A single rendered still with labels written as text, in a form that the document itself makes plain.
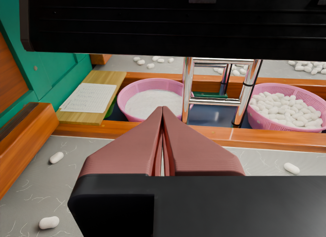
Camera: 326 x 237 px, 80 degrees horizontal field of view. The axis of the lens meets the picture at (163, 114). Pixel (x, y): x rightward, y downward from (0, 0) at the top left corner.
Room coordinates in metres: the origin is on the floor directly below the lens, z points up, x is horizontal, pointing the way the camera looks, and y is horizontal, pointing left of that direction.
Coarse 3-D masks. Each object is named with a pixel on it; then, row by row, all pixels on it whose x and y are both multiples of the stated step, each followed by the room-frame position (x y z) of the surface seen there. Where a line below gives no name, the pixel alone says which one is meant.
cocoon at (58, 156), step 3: (57, 153) 0.33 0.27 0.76; (60, 153) 0.33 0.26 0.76; (54, 156) 0.32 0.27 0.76; (57, 156) 0.32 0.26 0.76; (60, 156) 0.32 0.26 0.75; (63, 156) 0.33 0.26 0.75; (51, 159) 0.31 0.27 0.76; (54, 159) 0.31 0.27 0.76; (57, 159) 0.31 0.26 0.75; (51, 162) 0.31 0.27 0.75; (54, 162) 0.31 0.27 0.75
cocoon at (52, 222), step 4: (44, 220) 0.17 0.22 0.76; (48, 220) 0.17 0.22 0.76; (52, 220) 0.17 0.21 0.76; (56, 220) 0.17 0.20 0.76; (40, 224) 0.16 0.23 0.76; (44, 224) 0.16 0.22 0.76; (48, 224) 0.16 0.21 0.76; (52, 224) 0.16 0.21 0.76; (56, 224) 0.16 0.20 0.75; (44, 228) 0.15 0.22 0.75
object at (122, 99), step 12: (132, 84) 0.66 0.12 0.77; (144, 84) 0.69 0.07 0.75; (156, 84) 0.70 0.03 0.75; (168, 84) 0.69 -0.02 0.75; (180, 84) 0.66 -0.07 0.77; (120, 96) 0.58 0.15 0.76; (192, 96) 0.58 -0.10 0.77; (120, 108) 0.50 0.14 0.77; (132, 120) 0.48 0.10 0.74; (144, 120) 0.45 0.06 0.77
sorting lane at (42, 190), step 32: (32, 160) 0.32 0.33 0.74; (64, 160) 0.32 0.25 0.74; (256, 160) 0.32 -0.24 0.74; (288, 160) 0.32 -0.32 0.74; (320, 160) 0.32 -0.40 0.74; (32, 192) 0.23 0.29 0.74; (64, 192) 0.23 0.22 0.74; (0, 224) 0.17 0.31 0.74; (32, 224) 0.17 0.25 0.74; (64, 224) 0.17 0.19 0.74
